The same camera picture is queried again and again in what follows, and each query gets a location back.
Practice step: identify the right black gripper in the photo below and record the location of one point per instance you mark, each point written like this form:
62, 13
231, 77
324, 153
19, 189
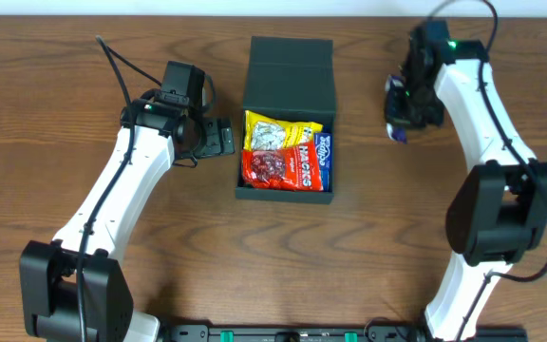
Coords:
398, 107

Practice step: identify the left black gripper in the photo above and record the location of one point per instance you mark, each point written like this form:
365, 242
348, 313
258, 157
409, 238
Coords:
223, 138

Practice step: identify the yellow Hacks candy bag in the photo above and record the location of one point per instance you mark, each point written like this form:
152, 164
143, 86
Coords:
266, 134

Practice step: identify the dark purple chocolate bar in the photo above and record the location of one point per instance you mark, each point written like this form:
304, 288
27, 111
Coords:
395, 105

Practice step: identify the red Hacks candy bag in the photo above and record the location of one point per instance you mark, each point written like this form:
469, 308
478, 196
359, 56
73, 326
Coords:
290, 169

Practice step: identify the blue Eclipse mint tin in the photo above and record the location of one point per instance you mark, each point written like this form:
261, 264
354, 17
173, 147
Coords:
323, 147

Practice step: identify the blue cookie pack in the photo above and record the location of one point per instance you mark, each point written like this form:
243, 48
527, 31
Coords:
325, 178

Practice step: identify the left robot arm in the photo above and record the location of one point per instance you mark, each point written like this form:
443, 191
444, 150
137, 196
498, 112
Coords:
73, 287

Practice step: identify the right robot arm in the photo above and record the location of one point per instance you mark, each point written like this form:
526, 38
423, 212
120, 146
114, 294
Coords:
500, 211

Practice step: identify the dark green open box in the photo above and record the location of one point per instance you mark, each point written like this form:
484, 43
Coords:
290, 80

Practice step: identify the black mounting rail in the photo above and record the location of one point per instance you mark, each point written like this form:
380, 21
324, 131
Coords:
382, 332

